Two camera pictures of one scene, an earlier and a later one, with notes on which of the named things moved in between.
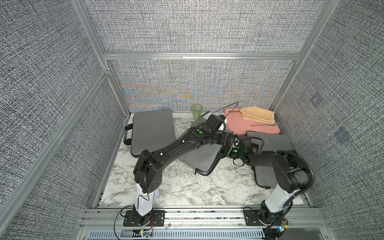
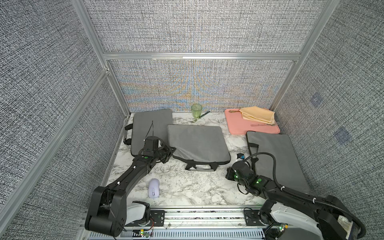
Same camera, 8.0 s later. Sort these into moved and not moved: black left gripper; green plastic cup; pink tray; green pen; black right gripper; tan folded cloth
Moved: black right gripper; black left gripper
Not moved: tan folded cloth; green pen; green plastic cup; pink tray
